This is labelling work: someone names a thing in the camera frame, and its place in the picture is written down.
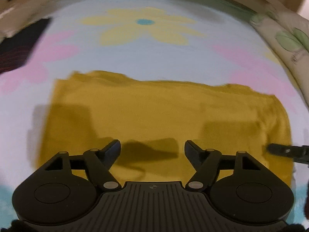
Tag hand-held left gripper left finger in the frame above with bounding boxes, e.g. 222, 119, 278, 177
42, 139, 122, 191

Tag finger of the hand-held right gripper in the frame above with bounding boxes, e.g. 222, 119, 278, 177
267, 143, 304, 157

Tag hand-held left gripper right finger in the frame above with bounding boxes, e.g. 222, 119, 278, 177
184, 139, 266, 191

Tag mustard yellow knit sweater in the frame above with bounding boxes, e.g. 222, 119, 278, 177
36, 70, 294, 192

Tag dark folded clothes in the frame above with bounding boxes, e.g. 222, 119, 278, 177
0, 17, 53, 74

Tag flower print bed blanket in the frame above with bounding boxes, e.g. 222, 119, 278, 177
0, 0, 309, 225

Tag floral leaf print quilt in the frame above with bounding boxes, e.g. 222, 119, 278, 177
250, 4, 309, 97

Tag white long pillow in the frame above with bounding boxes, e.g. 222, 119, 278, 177
0, 0, 59, 38

